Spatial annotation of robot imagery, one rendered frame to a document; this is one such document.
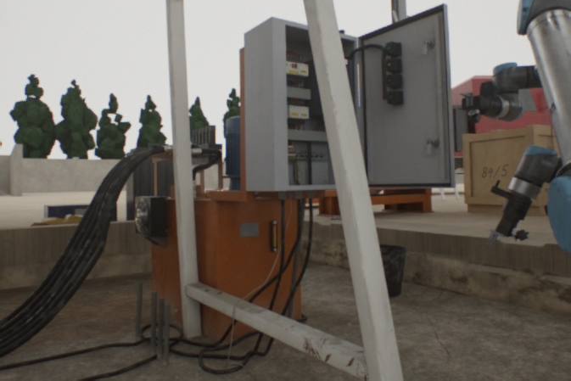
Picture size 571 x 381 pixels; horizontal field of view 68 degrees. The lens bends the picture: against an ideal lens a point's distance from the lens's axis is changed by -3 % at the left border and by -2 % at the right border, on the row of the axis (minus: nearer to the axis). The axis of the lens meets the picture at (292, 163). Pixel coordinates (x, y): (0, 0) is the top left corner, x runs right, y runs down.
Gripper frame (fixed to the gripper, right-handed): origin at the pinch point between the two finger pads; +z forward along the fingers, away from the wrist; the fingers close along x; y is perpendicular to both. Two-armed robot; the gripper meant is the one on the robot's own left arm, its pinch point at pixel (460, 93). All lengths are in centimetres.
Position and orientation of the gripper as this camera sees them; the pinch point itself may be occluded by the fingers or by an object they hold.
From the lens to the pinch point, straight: 160.6
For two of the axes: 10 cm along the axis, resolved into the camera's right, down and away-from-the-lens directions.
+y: 0.2, 10.0, -0.5
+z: -8.1, -0.1, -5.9
